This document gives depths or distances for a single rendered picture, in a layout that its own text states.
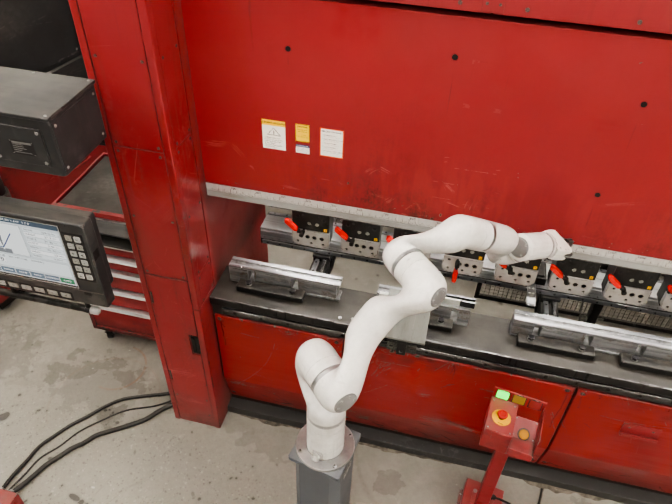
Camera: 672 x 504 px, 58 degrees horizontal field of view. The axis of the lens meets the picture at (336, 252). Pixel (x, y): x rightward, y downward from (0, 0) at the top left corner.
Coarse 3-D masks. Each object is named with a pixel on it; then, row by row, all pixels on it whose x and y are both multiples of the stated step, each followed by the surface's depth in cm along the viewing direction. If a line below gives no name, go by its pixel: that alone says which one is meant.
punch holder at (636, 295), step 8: (608, 272) 222; (616, 272) 216; (624, 272) 215; (632, 272) 214; (640, 272) 213; (648, 272) 212; (656, 272) 212; (608, 280) 222; (624, 280) 217; (632, 280) 216; (640, 280) 216; (648, 280) 215; (656, 280) 214; (608, 288) 221; (616, 288) 220; (632, 288) 218; (640, 288) 218; (608, 296) 223; (616, 296) 222; (624, 296) 221; (632, 296) 221; (640, 296) 221; (648, 296) 219; (632, 304) 223; (640, 304) 222
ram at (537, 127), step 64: (192, 0) 188; (256, 0) 183; (320, 0) 179; (192, 64) 203; (256, 64) 197; (320, 64) 192; (384, 64) 187; (448, 64) 182; (512, 64) 177; (576, 64) 173; (640, 64) 169; (256, 128) 213; (384, 128) 201; (448, 128) 195; (512, 128) 190; (576, 128) 185; (640, 128) 181; (320, 192) 224; (384, 192) 218; (448, 192) 211; (512, 192) 205; (576, 192) 199; (640, 192) 194; (576, 256) 216
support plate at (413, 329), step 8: (400, 320) 237; (408, 320) 237; (416, 320) 238; (424, 320) 238; (392, 328) 234; (400, 328) 234; (408, 328) 234; (416, 328) 234; (424, 328) 235; (392, 336) 231; (400, 336) 231; (408, 336) 231; (416, 336) 231; (424, 336) 231; (424, 344) 229
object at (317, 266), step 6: (336, 222) 308; (318, 258) 284; (324, 258) 283; (330, 258) 288; (312, 264) 284; (318, 264) 284; (324, 264) 281; (330, 264) 294; (312, 270) 279; (318, 270) 281; (324, 270) 281; (330, 270) 294
